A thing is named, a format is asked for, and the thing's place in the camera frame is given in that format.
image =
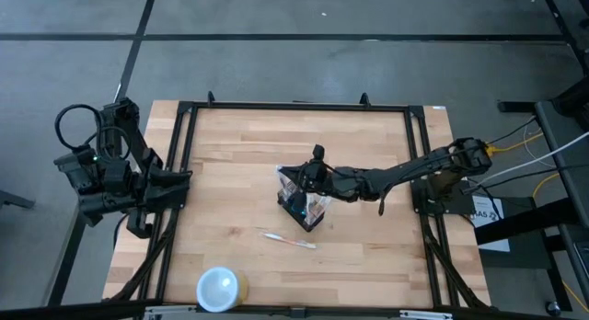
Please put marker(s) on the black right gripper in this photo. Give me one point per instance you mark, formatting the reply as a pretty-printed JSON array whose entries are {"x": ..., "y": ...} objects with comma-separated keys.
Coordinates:
[{"x": 345, "y": 182}]

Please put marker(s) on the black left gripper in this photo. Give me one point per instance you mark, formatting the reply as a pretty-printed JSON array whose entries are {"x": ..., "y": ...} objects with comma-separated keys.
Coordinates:
[{"x": 124, "y": 184}]

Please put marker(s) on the teal mouthwash bottle white cap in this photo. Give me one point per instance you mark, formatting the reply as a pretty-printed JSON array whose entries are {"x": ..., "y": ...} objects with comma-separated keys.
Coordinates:
[{"x": 301, "y": 213}]

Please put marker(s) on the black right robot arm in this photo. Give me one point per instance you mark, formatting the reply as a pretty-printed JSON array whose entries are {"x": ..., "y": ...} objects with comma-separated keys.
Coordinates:
[{"x": 414, "y": 166}]

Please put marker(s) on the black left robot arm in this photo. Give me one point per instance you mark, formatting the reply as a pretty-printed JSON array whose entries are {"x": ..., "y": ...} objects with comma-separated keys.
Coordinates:
[{"x": 133, "y": 136}]

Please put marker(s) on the white round container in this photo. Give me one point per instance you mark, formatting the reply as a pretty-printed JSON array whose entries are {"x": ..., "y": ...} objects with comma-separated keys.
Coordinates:
[{"x": 218, "y": 290}]

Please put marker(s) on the black stand foot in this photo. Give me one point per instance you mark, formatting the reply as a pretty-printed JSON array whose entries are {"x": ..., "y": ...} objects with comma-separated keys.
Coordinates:
[{"x": 14, "y": 199}]

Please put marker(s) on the white paper sign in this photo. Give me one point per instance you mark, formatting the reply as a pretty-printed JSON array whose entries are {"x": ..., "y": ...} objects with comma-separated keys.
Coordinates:
[{"x": 485, "y": 207}]

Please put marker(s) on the black equipment stand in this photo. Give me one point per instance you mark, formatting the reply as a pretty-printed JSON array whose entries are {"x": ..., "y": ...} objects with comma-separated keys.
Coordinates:
[{"x": 559, "y": 127}]

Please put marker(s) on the black caster wheel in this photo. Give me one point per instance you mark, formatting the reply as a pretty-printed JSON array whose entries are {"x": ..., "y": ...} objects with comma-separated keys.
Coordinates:
[{"x": 552, "y": 308}]

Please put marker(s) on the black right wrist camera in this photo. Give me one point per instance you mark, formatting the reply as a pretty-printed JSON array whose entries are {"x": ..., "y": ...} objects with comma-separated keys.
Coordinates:
[{"x": 318, "y": 152}]

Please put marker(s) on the black metal table frame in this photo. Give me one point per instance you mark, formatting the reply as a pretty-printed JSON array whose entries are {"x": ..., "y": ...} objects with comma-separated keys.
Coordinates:
[{"x": 299, "y": 106}]

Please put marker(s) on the silver metal bracket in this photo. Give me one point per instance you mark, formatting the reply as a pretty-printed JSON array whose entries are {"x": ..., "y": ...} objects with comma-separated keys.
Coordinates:
[
  {"x": 423, "y": 315},
  {"x": 170, "y": 312}
]

